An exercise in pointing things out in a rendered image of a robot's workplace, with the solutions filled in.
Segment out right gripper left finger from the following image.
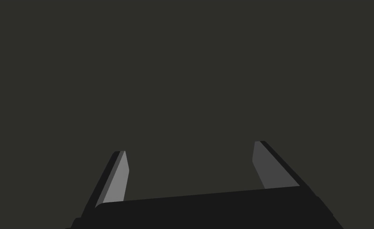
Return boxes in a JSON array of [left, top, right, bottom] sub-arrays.
[[84, 150, 130, 213]]

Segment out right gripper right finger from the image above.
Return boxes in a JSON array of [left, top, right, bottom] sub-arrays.
[[252, 140, 313, 193]]

